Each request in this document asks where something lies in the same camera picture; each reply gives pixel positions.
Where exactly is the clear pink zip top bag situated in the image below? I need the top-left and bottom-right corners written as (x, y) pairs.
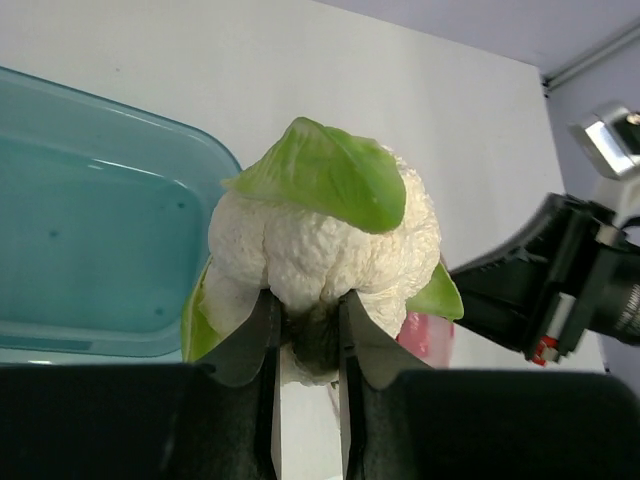
top-left (396, 311), bottom-right (454, 368)

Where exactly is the teal plastic container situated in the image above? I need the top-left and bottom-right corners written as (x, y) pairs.
top-left (1, 68), bottom-right (240, 364)

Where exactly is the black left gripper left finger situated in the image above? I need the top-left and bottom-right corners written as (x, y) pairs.
top-left (1, 291), bottom-right (281, 479)

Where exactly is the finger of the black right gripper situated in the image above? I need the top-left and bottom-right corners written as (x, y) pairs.
top-left (450, 194), bottom-right (570, 352)

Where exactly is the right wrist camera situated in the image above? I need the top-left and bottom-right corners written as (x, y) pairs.
top-left (569, 101), bottom-right (639, 229)

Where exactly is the right aluminium corner post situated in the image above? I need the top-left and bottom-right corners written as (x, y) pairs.
top-left (541, 18), bottom-right (639, 95)

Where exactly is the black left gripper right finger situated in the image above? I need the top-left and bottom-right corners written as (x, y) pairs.
top-left (338, 293), bottom-right (639, 479)

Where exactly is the white cauliflower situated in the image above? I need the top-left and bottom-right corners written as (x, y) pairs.
top-left (180, 116), bottom-right (464, 385)

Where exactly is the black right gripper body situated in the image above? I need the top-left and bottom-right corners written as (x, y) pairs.
top-left (524, 196), bottom-right (639, 365)

